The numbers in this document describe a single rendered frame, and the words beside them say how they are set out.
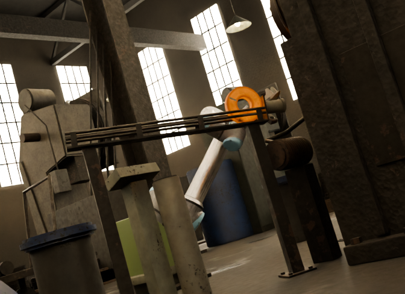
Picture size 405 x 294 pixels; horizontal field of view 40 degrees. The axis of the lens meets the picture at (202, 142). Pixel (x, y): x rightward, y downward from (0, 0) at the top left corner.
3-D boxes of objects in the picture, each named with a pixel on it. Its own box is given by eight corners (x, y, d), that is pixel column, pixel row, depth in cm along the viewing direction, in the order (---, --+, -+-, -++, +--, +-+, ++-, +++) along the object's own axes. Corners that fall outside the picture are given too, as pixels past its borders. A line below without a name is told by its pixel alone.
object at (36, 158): (32, 294, 755) (-15, 100, 794) (97, 272, 854) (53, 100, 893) (100, 276, 673) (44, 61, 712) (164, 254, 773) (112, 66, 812)
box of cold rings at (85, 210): (153, 262, 651) (134, 191, 662) (208, 248, 589) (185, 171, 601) (65, 292, 560) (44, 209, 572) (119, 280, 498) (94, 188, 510)
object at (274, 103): (287, 110, 226) (284, 96, 227) (267, 112, 224) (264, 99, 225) (282, 114, 232) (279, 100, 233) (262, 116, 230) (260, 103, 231)
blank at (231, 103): (256, 128, 223) (253, 130, 226) (267, 94, 228) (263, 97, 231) (222, 114, 220) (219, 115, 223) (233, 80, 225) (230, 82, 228)
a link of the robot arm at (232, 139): (215, 145, 273) (223, 128, 281) (235, 156, 274) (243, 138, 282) (222, 135, 266) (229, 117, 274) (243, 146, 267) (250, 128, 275)
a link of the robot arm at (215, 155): (164, 223, 320) (219, 114, 339) (190, 237, 321) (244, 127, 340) (167, 222, 305) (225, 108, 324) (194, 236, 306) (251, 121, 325)
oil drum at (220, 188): (267, 229, 622) (244, 154, 634) (235, 241, 577) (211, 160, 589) (228, 239, 660) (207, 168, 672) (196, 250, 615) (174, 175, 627)
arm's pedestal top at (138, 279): (117, 289, 296) (115, 281, 297) (158, 273, 321) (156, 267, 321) (157, 280, 276) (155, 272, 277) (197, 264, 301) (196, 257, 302)
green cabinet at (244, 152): (232, 240, 625) (195, 115, 645) (266, 228, 678) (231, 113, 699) (265, 231, 594) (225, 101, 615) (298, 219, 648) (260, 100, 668)
